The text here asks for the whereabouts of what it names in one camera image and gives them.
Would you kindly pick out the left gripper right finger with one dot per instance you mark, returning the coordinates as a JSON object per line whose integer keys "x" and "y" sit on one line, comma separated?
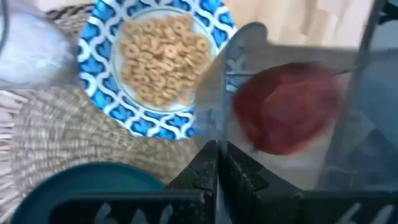
{"x": 245, "y": 186}

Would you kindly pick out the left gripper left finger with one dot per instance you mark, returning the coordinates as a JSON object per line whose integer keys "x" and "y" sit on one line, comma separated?
{"x": 199, "y": 174}

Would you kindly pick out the red apple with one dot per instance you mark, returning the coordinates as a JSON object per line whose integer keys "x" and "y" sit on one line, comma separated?
{"x": 286, "y": 109}

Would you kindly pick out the dark teal plate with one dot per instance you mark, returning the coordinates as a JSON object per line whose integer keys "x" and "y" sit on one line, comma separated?
{"x": 87, "y": 183}

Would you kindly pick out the clear plastic container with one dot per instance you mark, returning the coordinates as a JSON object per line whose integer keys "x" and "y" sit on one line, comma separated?
{"x": 248, "y": 46}

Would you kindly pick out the round woven placemat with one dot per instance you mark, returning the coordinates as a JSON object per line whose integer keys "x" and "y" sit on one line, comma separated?
{"x": 62, "y": 137}

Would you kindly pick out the blue patterned paper bowl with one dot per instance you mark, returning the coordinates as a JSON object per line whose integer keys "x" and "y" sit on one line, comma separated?
{"x": 99, "y": 71}

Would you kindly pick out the clear glass with white filling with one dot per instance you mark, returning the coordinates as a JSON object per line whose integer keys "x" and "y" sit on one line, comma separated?
{"x": 34, "y": 53}

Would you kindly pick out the cereal rings heap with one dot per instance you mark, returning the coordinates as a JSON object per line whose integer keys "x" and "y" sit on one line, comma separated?
{"x": 164, "y": 59}

